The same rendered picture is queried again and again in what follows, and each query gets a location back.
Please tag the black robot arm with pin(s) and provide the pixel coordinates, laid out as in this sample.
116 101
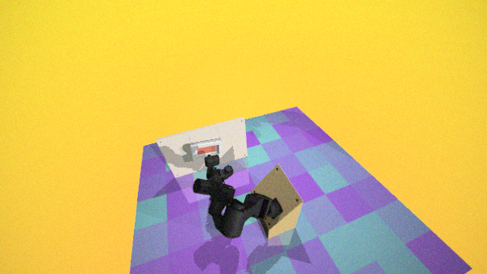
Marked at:
231 223

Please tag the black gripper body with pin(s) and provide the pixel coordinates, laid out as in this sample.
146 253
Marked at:
213 173

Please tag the white picture frame with red picture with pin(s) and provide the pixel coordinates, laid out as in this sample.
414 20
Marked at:
203 149

